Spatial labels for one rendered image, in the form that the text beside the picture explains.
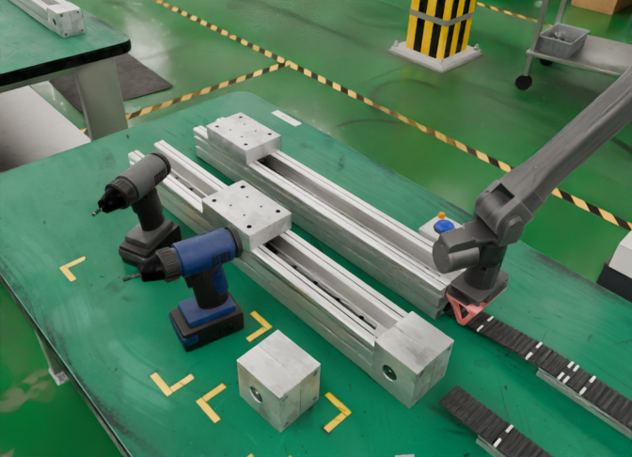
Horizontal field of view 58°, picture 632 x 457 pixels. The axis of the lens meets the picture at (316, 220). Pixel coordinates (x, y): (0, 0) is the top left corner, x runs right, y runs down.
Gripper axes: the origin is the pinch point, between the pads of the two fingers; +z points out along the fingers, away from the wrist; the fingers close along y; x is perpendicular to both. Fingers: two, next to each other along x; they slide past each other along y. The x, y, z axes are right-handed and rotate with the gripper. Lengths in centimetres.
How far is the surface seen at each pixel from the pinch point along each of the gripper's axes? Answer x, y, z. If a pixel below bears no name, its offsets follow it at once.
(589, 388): 23.9, 0.7, -1.3
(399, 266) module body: -14.3, 5.2, -5.5
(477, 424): 14.9, 20.5, -1.6
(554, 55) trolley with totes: -110, -270, 53
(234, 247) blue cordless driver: -28.6, 33.6, -17.7
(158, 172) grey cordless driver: -56, 31, -18
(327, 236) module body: -33.9, 5.3, -1.0
